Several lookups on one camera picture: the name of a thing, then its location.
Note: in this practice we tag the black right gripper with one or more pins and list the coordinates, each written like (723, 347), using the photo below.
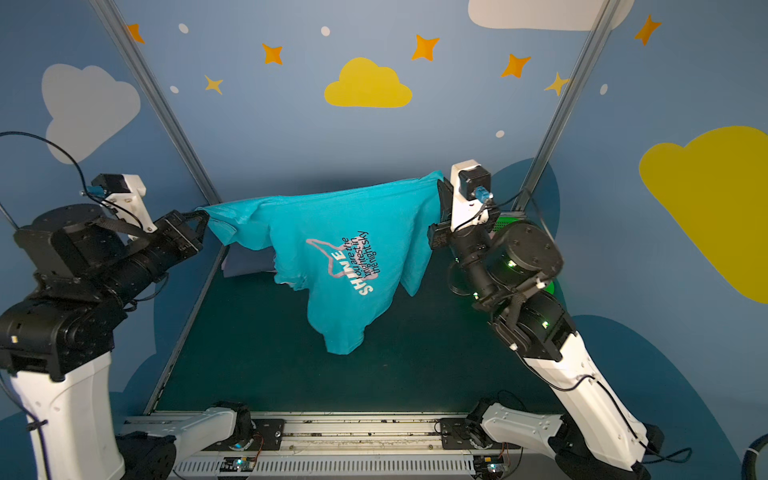
(441, 216)

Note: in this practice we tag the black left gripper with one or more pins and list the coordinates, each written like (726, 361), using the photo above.
(182, 232)

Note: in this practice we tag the teal printed t-shirt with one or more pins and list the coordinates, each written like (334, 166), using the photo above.
(349, 249)

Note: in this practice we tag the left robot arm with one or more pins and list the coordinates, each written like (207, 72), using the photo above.
(56, 345)

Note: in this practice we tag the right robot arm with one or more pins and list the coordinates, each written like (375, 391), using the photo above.
(536, 327)

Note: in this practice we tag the green plastic laundry basket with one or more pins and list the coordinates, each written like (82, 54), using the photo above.
(528, 252)

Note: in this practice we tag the folded grey-blue t-shirt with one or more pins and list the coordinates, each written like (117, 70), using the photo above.
(241, 261)

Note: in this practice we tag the right green circuit board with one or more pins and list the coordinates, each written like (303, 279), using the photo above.
(488, 468)

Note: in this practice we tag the green circuit board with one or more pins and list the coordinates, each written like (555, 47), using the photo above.
(488, 468)
(237, 465)

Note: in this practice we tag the left green circuit board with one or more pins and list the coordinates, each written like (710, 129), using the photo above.
(237, 465)

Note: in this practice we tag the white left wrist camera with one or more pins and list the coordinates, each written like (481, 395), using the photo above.
(123, 195)

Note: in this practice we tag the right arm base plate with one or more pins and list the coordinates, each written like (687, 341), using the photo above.
(457, 433)

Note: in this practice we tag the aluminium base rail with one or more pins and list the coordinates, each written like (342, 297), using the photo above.
(347, 445)

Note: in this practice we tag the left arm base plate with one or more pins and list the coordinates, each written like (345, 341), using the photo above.
(266, 435)

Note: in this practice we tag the aluminium right corner post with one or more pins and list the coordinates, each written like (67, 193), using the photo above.
(580, 74)

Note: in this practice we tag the aluminium corner post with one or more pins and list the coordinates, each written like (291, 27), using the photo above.
(111, 19)
(580, 74)

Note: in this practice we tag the aluminium left corner post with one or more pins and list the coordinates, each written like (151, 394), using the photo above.
(111, 19)

